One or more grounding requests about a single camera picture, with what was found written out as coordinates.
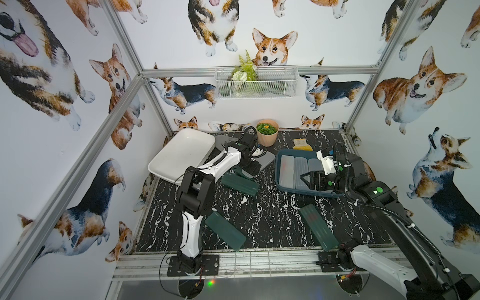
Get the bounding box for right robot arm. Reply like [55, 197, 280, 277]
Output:
[300, 164, 480, 300]

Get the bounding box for grey rubber glove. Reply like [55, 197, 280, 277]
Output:
[215, 135, 238, 151]

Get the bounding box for beige ribbed flower pot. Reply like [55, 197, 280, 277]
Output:
[256, 119, 280, 147]

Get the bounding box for teal storage box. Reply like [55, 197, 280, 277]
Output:
[275, 149, 343, 198]

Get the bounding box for yellow knit glove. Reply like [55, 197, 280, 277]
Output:
[293, 139, 313, 151]

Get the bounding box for green pencil case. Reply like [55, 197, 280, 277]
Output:
[221, 173, 259, 197]
[206, 211, 246, 251]
[300, 204, 339, 251]
[232, 166, 253, 180]

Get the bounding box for green fern plant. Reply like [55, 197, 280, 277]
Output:
[229, 51, 259, 98]

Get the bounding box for white wire wall basket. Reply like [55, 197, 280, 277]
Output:
[214, 66, 300, 100]

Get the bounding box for clear pencil case top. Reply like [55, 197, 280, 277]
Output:
[241, 151, 275, 180]

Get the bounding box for aluminium front rail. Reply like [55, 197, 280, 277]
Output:
[112, 248, 348, 282]

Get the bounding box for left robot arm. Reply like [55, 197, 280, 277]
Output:
[177, 141, 266, 268]

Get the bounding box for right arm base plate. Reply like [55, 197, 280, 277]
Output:
[316, 249, 367, 273]

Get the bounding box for white storage tray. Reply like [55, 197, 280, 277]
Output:
[147, 129, 215, 185]

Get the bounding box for clear case with red pen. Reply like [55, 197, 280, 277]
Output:
[279, 155, 295, 189]

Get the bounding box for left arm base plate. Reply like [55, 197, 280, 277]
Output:
[167, 254, 220, 277]

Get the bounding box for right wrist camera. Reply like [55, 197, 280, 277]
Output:
[316, 142, 357, 175]

